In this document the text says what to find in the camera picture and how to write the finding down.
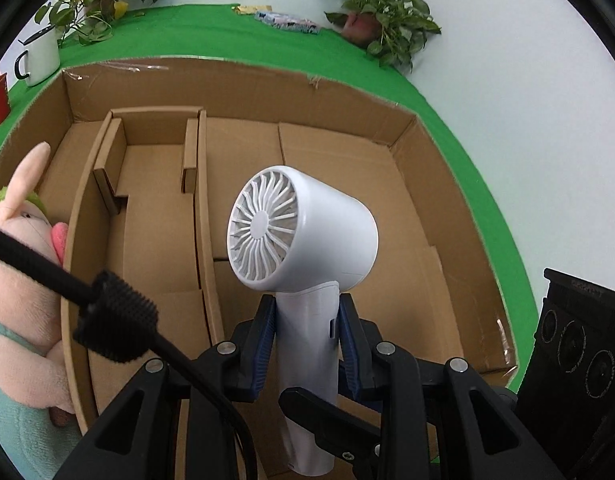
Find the white hair dryer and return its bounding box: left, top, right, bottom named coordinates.
left=226, top=165, right=379, bottom=478

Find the green table cloth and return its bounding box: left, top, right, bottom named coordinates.
left=0, top=2, right=545, bottom=396

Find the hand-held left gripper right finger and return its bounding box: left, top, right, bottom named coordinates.
left=336, top=294, right=563, bottom=480

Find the thick black cable with strap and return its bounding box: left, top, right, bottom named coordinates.
left=0, top=225, right=259, bottom=480

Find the pink plush pig toy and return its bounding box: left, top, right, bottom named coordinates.
left=0, top=141, right=78, bottom=480

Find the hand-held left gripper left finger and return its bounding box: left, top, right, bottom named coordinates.
left=52, top=294, right=278, bottom=480

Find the blue white snack packet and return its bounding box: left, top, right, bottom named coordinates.
left=255, top=10, right=321, bottom=35

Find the small brown cardboard box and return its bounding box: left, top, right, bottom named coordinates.
left=62, top=106, right=228, bottom=480

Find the potted plant with brown pot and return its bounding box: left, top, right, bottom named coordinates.
left=322, top=0, right=442, bottom=70

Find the large shallow cardboard box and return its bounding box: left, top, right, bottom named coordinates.
left=0, top=57, right=518, bottom=480

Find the white enamel mug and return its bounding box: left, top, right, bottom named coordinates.
left=14, top=25, right=62, bottom=87

